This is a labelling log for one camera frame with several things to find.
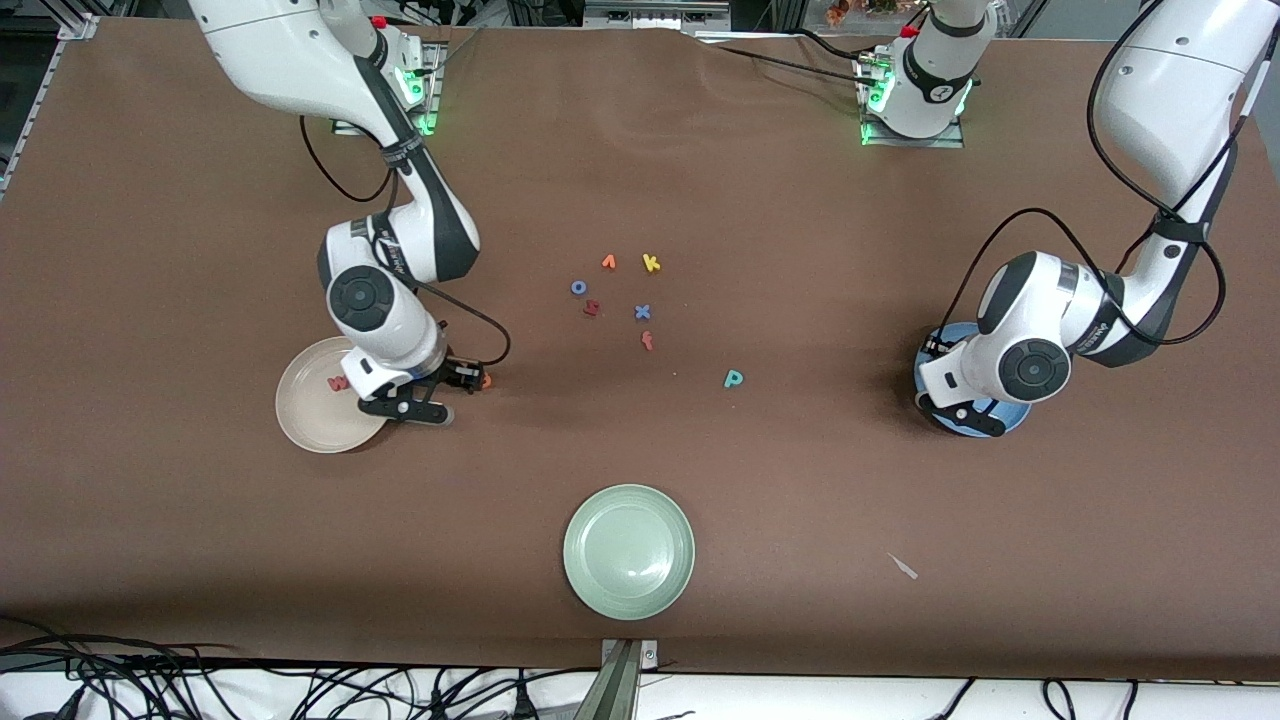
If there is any grey metal box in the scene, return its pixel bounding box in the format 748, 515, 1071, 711
583, 0, 731, 31

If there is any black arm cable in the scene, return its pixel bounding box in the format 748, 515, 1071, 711
300, 115, 513, 366
935, 0, 1229, 346

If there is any black cable on tabletop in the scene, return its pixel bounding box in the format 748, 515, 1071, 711
695, 35, 881, 86

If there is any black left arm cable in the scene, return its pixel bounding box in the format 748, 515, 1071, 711
935, 0, 1229, 346

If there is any beige brown plate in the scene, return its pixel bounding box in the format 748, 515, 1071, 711
275, 336, 399, 455

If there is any metal camera stand bracket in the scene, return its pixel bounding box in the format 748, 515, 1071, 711
598, 638, 659, 720

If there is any blue plate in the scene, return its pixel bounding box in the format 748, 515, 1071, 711
914, 322, 1033, 439

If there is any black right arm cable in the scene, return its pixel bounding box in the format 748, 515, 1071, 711
300, 115, 513, 366

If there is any green plate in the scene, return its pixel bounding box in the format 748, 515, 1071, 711
562, 484, 697, 621

